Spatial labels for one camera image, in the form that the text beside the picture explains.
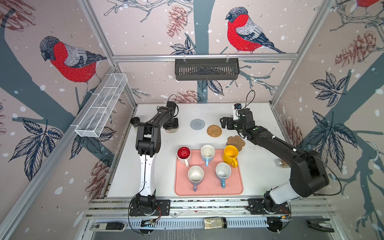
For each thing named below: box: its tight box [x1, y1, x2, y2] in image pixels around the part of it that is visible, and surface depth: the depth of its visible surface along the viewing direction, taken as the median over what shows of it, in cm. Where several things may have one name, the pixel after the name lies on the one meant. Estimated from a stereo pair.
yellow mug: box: [223, 145, 239, 168], surface depth 87 cm
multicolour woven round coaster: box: [164, 126, 180, 134], surface depth 106 cm
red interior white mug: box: [176, 145, 192, 168], surface depth 87 cm
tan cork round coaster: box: [206, 125, 222, 138], surface depth 106 cm
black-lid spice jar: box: [130, 116, 140, 133], surface depth 97 cm
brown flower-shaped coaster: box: [226, 135, 246, 152], surface depth 100 cm
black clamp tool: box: [305, 218, 335, 233], surface depth 69 cm
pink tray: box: [175, 149, 243, 196], surface depth 82 cm
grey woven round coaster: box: [190, 118, 205, 131], surface depth 109 cm
